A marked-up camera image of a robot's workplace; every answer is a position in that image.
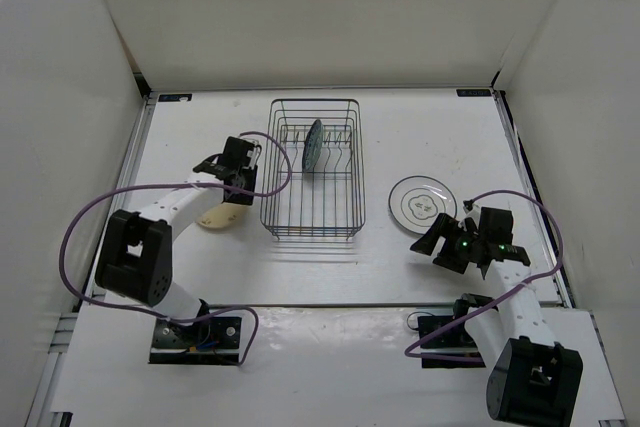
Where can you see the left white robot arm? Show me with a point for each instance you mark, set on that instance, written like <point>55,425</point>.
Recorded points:
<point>136,258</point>

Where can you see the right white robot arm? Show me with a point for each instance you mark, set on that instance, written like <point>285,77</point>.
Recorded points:
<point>533,380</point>

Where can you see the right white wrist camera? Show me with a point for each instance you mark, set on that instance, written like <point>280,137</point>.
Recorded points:
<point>471,221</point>

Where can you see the white plate with dark rim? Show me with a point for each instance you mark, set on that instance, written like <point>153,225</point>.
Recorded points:
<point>416,201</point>

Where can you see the wire dish rack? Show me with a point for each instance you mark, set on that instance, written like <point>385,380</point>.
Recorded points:
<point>328,202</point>

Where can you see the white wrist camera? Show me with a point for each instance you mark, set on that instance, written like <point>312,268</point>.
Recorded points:
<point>254,154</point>
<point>471,221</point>

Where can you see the beige plate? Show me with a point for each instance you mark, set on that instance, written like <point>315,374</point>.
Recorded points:
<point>222,216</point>

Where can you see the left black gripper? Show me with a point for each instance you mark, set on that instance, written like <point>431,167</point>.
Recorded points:
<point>251,175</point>

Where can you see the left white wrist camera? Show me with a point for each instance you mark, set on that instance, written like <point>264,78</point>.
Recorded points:
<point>254,154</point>

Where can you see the teal patterned plate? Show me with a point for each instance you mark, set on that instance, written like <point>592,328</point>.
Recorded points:
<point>312,146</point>

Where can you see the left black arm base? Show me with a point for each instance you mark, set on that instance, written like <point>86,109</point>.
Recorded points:
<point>217,343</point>

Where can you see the left aluminium frame rail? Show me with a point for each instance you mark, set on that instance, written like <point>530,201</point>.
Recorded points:
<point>41,413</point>

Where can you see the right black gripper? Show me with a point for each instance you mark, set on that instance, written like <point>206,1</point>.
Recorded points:
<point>442,226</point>

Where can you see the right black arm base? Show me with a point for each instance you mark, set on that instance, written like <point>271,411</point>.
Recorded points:
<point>453,343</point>

